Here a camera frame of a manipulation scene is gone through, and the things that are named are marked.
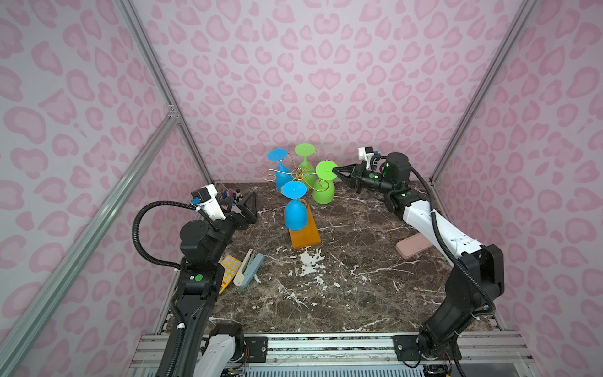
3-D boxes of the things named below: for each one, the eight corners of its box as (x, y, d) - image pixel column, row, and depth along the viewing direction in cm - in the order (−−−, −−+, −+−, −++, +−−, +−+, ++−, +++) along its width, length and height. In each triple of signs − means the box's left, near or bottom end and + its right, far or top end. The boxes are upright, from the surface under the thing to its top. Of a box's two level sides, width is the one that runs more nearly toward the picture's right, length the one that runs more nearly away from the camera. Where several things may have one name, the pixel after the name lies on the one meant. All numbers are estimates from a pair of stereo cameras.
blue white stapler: (235, 286, 89) (232, 282, 86) (252, 253, 97) (250, 248, 94) (248, 290, 87) (246, 287, 84) (265, 257, 96) (263, 252, 93)
